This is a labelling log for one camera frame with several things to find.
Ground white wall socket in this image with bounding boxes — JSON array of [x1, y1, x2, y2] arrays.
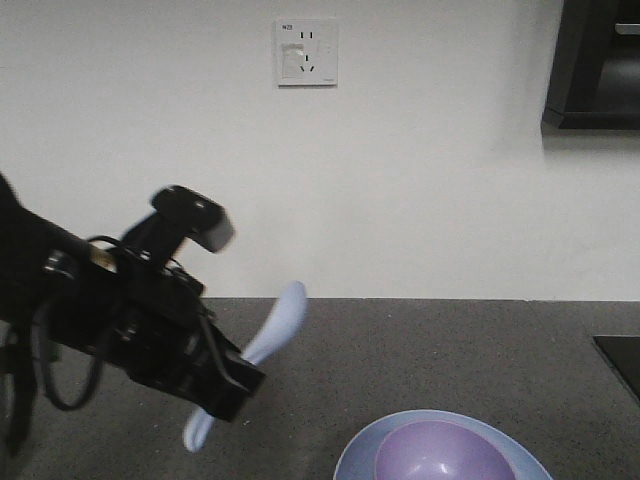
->
[[272, 18, 339, 88]]

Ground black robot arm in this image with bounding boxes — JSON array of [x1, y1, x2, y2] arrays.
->
[[1, 183, 263, 455]]

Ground purple plastic bowl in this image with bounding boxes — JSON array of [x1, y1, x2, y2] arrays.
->
[[374, 420, 515, 479]]

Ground light blue plastic spoon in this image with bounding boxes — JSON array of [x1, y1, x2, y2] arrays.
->
[[182, 281, 308, 453]]

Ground light blue plastic plate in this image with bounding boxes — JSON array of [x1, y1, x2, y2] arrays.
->
[[334, 410, 551, 479]]

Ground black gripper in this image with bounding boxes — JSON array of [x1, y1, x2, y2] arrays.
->
[[42, 249, 264, 421]]

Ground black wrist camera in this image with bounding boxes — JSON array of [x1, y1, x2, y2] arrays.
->
[[121, 185, 235, 267]]

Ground black induction cooktop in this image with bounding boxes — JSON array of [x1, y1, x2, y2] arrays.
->
[[593, 335, 640, 400]]

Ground black range hood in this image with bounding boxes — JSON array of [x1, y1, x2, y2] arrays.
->
[[542, 0, 639, 131]]

